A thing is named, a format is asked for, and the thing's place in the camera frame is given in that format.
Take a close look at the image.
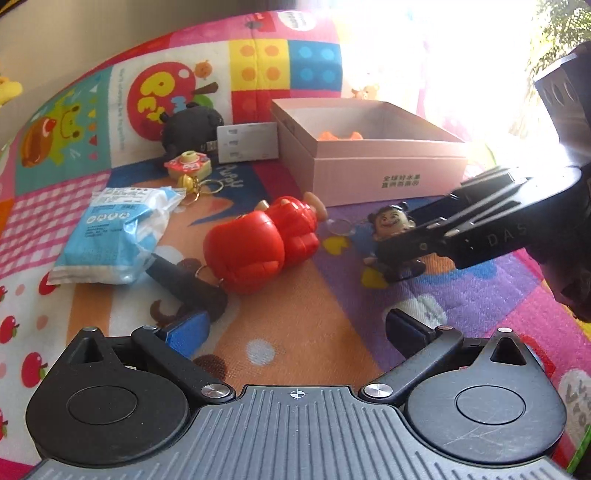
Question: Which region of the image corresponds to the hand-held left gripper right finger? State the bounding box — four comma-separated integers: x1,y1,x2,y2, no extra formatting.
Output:
359,308,533,403

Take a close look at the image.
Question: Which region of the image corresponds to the white battery charger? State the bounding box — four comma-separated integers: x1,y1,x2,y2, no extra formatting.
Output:
205,122,280,164

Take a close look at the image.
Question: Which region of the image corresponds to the small smiling figure keychain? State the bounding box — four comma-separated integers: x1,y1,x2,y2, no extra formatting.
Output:
330,202,428,283

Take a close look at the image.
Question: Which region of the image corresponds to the dark grey object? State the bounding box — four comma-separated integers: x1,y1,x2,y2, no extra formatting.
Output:
147,254,228,320

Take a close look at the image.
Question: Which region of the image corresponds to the red figure toy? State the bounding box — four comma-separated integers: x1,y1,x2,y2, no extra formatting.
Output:
203,193,329,294

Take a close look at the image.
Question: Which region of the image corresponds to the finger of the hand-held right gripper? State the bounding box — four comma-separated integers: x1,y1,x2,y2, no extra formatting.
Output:
376,224,458,275
409,167,528,228

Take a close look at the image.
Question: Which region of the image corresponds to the colourful cartoon play mat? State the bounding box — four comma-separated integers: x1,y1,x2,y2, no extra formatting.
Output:
0,7,591,480

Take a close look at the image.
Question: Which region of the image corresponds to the camera toy keychain with bell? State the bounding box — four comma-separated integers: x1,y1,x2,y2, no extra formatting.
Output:
164,151,225,206

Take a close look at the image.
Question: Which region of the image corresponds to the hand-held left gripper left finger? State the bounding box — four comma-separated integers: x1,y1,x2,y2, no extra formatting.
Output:
65,311,236,403

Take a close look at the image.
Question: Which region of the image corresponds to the black cat plush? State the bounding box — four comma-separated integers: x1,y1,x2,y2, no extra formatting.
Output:
161,102,227,160

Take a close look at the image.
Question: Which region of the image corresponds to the yellow duck plush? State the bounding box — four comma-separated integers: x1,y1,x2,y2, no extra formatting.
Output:
0,74,24,108

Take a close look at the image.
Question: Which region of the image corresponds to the blue white tissue packet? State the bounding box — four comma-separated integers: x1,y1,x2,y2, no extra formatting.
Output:
48,186,187,285

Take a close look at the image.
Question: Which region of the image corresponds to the pink cardboard box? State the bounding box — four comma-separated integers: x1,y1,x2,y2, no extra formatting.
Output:
270,98,468,208

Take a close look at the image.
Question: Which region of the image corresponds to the green plant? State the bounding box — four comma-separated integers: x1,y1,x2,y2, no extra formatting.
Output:
526,0,591,70

